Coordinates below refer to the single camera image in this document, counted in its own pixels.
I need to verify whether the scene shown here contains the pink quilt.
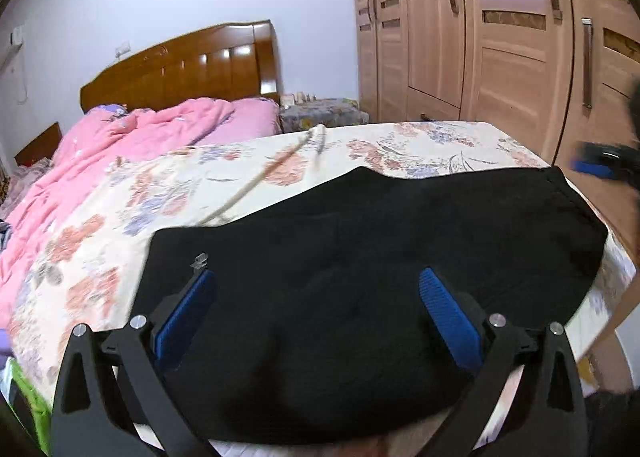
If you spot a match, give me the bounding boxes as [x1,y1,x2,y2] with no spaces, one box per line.
[0,97,281,333]

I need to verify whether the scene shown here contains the wooden bed frame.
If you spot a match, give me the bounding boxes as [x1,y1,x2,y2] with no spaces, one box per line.
[580,277,640,368]

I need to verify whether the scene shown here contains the beige wooden wardrobe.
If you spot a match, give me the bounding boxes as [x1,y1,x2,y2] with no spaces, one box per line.
[347,0,640,248]

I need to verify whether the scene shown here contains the black pants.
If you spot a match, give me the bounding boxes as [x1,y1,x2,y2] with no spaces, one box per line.
[132,164,610,448]

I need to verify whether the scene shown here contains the purple floral pillow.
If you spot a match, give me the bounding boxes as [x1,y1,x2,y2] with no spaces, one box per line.
[85,104,132,123]

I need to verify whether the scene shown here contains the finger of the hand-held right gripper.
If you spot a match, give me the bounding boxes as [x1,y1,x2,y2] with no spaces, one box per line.
[576,140,608,160]
[573,158,617,181]

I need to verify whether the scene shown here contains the floral bed sheet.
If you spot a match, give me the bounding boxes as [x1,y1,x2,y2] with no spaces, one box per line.
[7,121,638,457]

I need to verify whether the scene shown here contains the green cloth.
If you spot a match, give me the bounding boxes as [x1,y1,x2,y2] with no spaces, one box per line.
[10,357,53,455]

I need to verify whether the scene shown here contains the floral covered nightstand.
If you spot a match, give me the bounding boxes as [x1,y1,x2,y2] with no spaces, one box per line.
[279,92,371,134]

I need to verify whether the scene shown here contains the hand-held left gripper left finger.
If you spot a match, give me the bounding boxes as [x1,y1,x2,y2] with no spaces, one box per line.
[50,253,219,457]

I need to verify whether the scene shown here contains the wooden bed headboard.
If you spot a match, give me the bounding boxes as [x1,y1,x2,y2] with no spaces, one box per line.
[80,20,281,113]

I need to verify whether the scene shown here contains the small wooden nightstand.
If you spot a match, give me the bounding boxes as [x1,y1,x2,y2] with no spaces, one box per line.
[14,122,62,168]

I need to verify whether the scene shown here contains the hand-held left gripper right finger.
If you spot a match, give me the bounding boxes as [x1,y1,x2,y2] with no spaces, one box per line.
[418,266,589,457]

